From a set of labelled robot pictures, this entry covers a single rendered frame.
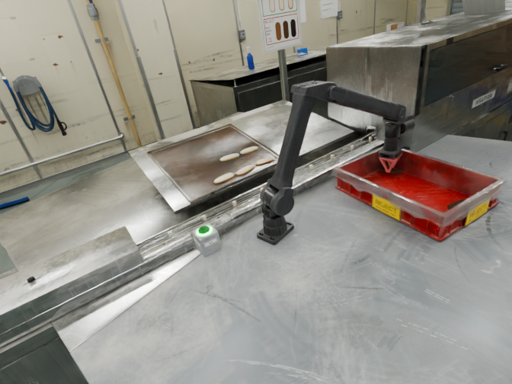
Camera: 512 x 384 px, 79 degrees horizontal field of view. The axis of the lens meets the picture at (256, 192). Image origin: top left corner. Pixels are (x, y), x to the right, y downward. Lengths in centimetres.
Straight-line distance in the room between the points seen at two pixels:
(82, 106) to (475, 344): 456
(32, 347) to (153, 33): 397
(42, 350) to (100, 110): 388
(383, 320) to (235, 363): 37
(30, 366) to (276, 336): 75
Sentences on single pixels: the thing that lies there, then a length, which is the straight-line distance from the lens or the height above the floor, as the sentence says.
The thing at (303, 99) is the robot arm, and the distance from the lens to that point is 99.
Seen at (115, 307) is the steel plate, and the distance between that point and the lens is 107.
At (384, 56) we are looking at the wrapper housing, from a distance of 163.
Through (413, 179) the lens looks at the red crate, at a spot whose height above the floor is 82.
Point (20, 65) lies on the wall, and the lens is 469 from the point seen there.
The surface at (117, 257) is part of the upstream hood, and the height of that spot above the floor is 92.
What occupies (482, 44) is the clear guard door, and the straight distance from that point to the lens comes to 201.
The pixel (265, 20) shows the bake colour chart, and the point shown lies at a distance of 224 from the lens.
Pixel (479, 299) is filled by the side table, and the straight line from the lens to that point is 99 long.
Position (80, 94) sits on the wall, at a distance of 474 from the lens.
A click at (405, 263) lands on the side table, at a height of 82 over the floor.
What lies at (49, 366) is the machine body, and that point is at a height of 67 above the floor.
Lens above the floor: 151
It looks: 29 degrees down
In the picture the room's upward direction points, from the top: 10 degrees counter-clockwise
